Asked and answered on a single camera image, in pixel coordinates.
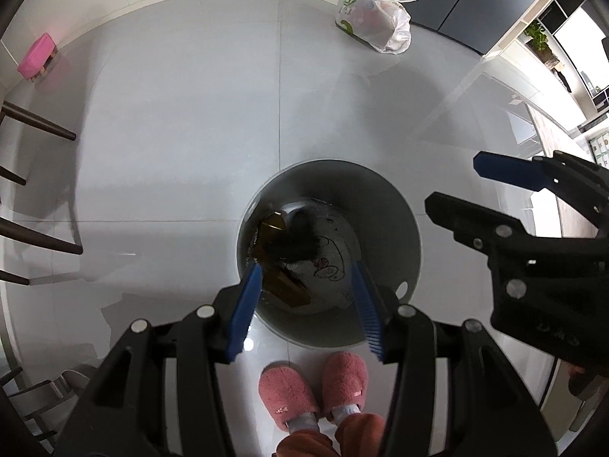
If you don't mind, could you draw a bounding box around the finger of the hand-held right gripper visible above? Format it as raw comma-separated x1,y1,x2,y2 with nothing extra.
473,151,609,224
425,192,531,258

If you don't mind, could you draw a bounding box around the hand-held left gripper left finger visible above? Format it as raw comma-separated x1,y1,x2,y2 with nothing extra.
54,263,263,457

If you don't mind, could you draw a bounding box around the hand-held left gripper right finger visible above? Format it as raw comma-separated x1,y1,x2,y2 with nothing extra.
351,261,557,457

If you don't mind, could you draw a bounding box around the gold triangular box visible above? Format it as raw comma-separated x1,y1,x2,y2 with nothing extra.
263,267,312,308
257,213,291,260

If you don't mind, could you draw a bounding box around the grey trash bin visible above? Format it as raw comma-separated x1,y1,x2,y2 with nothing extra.
236,161,422,347

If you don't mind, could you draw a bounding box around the black plastic bag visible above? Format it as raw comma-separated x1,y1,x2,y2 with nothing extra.
278,209,324,265

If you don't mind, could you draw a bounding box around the person's right forearm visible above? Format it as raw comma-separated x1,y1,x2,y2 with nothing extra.
566,362,609,398

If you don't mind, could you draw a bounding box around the pink fluffy slipper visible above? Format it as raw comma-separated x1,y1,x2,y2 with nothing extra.
321,351,369,422
258,364,320,434

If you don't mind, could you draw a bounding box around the white cartoon print sheet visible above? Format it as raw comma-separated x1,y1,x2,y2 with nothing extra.
285,200,357,308

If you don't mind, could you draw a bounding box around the green printed carton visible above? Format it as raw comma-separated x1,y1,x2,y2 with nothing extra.
590,131,609,167

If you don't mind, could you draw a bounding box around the green potted plant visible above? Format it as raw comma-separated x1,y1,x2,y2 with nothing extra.
523,19,560,65

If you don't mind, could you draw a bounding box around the dark cabinet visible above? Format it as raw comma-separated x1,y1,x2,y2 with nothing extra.
373,0,564,55

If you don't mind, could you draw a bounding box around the white green shopping bag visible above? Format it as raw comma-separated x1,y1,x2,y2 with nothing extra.
334,0,419,55

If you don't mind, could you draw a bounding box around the pink stool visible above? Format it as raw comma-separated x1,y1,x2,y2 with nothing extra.
18,33,59,83

